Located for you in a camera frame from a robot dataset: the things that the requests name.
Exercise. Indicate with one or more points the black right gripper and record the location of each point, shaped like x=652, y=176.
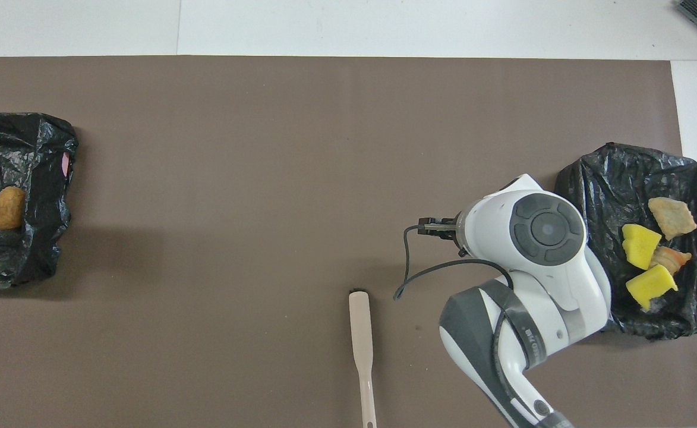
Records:
x=440, y=228

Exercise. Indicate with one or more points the beige hand brush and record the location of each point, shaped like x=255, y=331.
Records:
x=361, y=333

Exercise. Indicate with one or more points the yellow sponge piece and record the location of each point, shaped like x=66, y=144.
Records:
x=640, y=246
x=651, y=285

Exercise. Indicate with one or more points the long toy bread roll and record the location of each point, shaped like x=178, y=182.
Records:
x=8, y=208

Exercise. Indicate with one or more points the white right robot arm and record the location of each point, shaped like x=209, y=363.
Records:
x=550, y=261

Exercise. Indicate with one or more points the black bag lined bin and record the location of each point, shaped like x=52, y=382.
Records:
x=621, y=184

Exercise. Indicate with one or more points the black bag bin pink spot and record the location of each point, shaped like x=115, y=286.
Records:
x=33, y=249

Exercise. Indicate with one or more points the brown table mat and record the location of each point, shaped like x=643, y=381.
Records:
x=265, y=148

